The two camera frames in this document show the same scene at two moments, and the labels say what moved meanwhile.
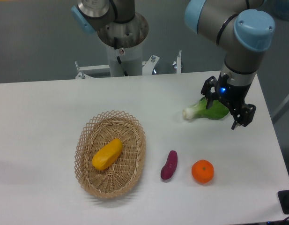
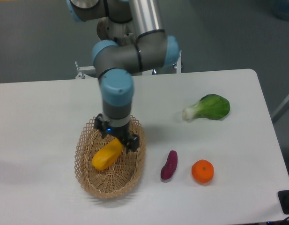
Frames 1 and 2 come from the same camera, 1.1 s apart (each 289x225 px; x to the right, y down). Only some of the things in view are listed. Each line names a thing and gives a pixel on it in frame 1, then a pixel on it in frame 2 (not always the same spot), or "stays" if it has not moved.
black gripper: x=233 y=95 to x=130 y=142
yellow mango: x=107 y=154 stays
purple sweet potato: x=168 y=169 stays
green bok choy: x=217 y=110 stays
